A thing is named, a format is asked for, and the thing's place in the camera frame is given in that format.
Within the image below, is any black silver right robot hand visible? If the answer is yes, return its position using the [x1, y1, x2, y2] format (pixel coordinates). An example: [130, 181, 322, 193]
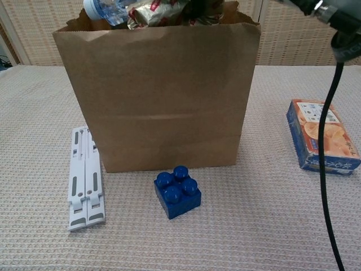
[182, 0, 224, 25]

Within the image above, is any gold red foil packet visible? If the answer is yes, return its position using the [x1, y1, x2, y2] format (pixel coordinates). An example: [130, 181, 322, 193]
[126, 0, 198, 29]

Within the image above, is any clear plastic bottle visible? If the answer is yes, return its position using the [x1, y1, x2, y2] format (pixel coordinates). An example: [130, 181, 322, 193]
[83, 0, 133, 27]

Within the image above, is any orange blue cracker box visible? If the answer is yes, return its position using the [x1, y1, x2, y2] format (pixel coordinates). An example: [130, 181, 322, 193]
[286, 98, 361, 176]

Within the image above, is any brown paper bag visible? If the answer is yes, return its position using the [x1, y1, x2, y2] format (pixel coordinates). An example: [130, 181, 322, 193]
[52, 1, 262, 173]

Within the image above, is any blue toy building block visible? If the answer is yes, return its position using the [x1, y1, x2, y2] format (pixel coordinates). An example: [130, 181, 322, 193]
[153, 165, 202, 220]

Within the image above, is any beige woven tablecloth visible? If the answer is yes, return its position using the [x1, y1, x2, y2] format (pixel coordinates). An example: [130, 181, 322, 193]
[0, 65, 361, 271]

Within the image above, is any white folding laptop stand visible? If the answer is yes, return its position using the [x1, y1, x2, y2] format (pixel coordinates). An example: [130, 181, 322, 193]
[67, 126, 107, 233]

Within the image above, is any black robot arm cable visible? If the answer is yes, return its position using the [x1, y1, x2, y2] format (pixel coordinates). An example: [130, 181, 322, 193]
[318, 28, 361, 271]

